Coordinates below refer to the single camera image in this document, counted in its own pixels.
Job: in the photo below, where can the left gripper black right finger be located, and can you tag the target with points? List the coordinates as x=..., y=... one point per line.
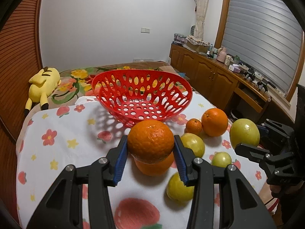
x=240, y=205

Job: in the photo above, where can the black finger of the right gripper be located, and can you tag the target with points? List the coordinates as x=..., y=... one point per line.
x=271, y=127
x=255, y=154

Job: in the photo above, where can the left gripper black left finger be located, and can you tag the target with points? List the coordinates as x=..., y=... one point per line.
x=61, y=206

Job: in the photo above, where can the yellow-green guava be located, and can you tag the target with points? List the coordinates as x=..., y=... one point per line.
x=244, y=131

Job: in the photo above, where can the small green guava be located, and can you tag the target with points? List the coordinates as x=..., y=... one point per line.
x=221, y=159

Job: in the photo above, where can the medium orange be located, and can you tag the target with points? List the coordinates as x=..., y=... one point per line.
x=214, y=122

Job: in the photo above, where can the large orange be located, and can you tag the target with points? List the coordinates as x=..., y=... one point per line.
x=156, y=169

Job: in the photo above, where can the bumpy mandarin orange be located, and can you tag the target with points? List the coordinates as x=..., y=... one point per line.
x=150, y=141

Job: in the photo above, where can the person's right hand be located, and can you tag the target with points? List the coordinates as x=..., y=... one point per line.
x=291, y=198

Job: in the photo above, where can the wooden sideboard cabinet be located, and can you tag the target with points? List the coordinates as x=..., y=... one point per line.
x=227, y=90

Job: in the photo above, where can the large green guava front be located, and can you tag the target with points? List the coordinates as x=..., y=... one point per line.
x=177, y=191

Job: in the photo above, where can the green guava middle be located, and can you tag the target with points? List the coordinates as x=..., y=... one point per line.
x=194, y=142

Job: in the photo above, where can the small tangerine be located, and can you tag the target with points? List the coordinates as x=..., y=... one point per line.
x=193, y=126

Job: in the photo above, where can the pink jug on sideboard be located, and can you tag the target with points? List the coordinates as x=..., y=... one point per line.
x=221, y=55

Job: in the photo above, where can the grey window blind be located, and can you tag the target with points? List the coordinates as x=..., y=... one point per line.
x=265, y=35

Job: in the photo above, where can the yellow plush toy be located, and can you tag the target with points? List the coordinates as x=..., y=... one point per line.
x=42, y=85

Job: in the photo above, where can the red perforated plastic basket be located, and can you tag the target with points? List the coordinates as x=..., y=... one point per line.
x=133, y=95

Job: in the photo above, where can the brown louvered wardrobe door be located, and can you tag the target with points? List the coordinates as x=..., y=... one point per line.
x=20, y=60

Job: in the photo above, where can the beige curtain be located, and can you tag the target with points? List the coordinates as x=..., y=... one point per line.
x=200, y=15

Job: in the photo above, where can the white wall switch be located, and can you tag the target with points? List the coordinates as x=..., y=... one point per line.
x=145, y=30

